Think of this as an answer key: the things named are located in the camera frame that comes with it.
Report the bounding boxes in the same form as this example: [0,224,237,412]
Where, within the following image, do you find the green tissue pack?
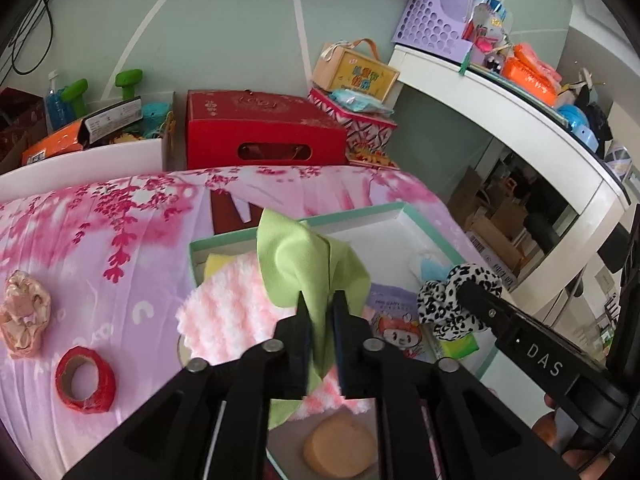
[438,334,480,360]

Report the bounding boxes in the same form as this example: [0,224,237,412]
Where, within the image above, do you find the leopard print scrunchie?
[416,263,502,341]

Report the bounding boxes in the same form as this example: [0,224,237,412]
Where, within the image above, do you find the blue face mask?
[409,252,452,283]

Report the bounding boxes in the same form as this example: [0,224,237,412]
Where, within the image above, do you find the purple baby wipes pack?
[362,283,433,362]

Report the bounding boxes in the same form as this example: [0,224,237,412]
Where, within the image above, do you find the pink white fluffy towel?
[177,252,373,428]

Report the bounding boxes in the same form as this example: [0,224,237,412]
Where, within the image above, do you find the red tape roll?
[54,346,116,414]

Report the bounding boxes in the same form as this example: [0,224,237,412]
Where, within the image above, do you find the yellow green sponge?
[203,252,254,280]

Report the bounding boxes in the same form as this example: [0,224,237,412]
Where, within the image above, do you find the green microfiber cloth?
[255,207,372,430]

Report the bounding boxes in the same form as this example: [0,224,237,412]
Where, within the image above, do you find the pink lace scrunchie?
[1,270,51,359]

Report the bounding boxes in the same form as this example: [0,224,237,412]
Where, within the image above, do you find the person's right hand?
[532,394,612,480]

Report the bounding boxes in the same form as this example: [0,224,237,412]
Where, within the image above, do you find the cardboard milk carton box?
[466,217,524,292]

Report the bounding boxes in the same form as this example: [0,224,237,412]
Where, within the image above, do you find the teal white shallow box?
[188,201,501,480]

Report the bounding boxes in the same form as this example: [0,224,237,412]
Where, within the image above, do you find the white curved desk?
[387,46,630,314]

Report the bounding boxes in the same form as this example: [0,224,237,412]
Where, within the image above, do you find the cartoon printed bed sheet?
[1,166,478,479]

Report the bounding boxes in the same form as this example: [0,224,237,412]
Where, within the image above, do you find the red white patterned box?
[308,88,398,170]

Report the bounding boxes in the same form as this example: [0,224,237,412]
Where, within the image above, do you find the orange snack packet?
[501,44,562,107]

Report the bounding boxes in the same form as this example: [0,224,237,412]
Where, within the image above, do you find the blue wipes packet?
[329,89,394,117]

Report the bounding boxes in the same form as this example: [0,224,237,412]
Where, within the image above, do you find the yellow gift carry box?
[311,38,399,102]

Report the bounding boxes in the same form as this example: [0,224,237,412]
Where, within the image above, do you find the white storage box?
[1,92,175,203]

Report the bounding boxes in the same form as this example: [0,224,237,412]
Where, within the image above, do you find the large red gift box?
[184,90,347,169]

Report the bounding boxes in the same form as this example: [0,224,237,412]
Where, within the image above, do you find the purple perforated basket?
[392,0,474,64]

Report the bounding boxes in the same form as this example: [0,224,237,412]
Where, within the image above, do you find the teal toy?
[141,102,172,139]

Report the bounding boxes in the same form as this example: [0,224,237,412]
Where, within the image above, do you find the orange cardboard box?
[22,119,84,166]

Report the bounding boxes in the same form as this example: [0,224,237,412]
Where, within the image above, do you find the blue water bottle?
[44,70,75,134]

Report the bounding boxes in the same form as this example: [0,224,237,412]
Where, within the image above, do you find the green dumbbell right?
[114,68,143,101]

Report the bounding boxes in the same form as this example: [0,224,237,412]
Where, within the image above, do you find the green dumbbell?
[61,78,88,119]
[114,68,143,101]

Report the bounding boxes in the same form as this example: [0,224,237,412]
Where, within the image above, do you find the green dumbbell left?
[61,78,88,119]

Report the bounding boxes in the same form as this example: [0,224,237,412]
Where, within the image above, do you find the dark red open box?
[0,87,47,174]

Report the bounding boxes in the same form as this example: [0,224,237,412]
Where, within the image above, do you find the black wall cable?
[0,0,56,86]

